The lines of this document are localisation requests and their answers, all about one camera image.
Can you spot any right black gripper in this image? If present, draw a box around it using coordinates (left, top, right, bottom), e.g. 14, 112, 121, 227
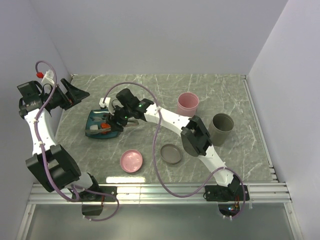
106, 103, 133, 134

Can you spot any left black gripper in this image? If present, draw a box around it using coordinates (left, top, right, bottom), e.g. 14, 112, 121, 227
41, 78, 89, 111

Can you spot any teal square plate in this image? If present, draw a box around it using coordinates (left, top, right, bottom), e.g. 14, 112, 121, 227
85, 108, 120, 140

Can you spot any white rice cake cube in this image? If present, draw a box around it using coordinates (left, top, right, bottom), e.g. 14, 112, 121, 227
89, 124, 99, 131

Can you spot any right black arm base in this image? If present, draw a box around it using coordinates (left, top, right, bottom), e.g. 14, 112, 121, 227
203, 185, 250, 219

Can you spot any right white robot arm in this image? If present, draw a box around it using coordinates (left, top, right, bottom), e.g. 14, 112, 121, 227
99, 88, 245, 200

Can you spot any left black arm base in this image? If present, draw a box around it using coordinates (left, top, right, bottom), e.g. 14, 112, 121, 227
77, 186, 118, 217

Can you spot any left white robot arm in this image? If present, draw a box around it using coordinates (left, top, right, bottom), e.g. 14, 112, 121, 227
17, 78, 102, 202

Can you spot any pink round lid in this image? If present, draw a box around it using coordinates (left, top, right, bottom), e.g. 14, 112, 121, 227
120, 149, 143, 173

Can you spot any pink cylindrical container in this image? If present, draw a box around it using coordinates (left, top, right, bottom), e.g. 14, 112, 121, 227
176, 92, 200, 117

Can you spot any grey round lid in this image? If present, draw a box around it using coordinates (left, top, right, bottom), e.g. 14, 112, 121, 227
160, 144, 183, 165

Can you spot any grey cylindrical container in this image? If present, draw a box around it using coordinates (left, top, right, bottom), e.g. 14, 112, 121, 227
208, 113, 234, 146

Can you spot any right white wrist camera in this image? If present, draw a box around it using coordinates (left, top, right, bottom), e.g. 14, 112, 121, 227
99, 97, 112, 109

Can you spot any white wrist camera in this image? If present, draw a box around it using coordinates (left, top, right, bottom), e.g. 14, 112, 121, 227
36, 69, 55, 87
99, 97, 112, 109

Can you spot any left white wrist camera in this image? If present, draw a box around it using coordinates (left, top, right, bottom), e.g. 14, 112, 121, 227
36, 69, 55, 87

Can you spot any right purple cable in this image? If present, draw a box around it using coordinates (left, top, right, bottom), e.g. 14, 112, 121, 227
103, 81, 246, 220

